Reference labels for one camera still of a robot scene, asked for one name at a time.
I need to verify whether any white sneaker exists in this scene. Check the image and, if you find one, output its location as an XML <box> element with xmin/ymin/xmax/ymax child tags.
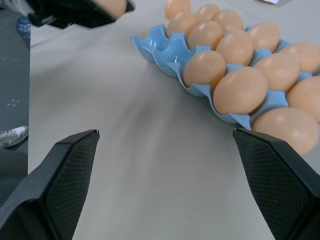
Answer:
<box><xmin>0</xmin><ymin>125</ymin><xmax>30</xmax><ymax>150</ymax></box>

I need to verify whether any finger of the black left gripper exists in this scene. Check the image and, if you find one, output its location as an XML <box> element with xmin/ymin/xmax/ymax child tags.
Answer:
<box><xmin>51</xmin><ymin>0</ymin><xmax>136</xmax><ymax>30</ymax></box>

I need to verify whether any blue rounded object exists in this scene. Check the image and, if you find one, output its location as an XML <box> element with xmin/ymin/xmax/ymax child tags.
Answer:
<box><xmin>16</xmin><ymin>15</ymin><xmax>32</xmax><ymax>51</ymax></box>

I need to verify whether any tan egg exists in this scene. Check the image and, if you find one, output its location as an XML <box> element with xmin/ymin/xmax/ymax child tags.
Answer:
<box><xmin>251</xmin><ymin>107</ymin><xmax>320</xmax><ymax>156</ymax></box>
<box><xmin>194</xmin><ymin>3</ymin><xmax>222</xmax><ymax>24</ymax></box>
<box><xmin>164</xmin><ymin>0</ymin><xmax>193</xmax><ymax>20</ymax></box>
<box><xmin>166</xmin><ymin>11</ymin><xmax>199</xmax><ymax>37</ymax></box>
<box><xmin>277</xmin><ymin>41</ymin><xmax>320</xmax><ymax>75</ymax></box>
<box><xmin>215</xmin><ymin>29</ymin><xmax>255</xmax><ymax>67</ymax></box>
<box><xmin>212</xmin><ymin>9</ymin><xmax>245</xmax><ymax>35</ymax></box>
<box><xmin>96</xmin><ymin>0</ymin><xmax>128</xmax><ymax>16</ymax></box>
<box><xmin>187</xmin><ymin>20</ymin><xmax>224</xmax><ymax>51</ymax></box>
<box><xmin>286</xmin><ymin>75</ymin><xmax>320</xmax><ymax>124</ymax></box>
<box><xmin>183</xmin><ymin>49</ymin><xmax>227</xmax><ymax>89</ymax></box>
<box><xmin>252</xmin><ymin>52</ymin><xmax>301</xmax><ymax>92</ymax></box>
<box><xmin>247</xmin><ymin>21</ymin><xmax>281</xmax><ymax>52</ymax></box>
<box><xmin>212</xmin><ymin>66</ymin><xmax>269</xmax><ymax>116</ymax></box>

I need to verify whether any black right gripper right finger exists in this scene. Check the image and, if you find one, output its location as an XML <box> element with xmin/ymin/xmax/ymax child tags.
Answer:
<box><xmin>232</xmin><ymin>127</ymin><xmax>320</xmax><ymax>240</ymax></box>

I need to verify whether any blue plastic egg tray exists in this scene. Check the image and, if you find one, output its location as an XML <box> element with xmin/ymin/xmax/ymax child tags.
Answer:
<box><xmin>129</xmin><ymin>23</ymin><xmax>320</xmax><ymax>131</ymax></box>

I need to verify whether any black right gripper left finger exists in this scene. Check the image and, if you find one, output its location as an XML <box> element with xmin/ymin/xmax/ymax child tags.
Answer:
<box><xmin>0</xmin><ymin>129</ymin><xmax>101</xmax><ymax>240</ymax></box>

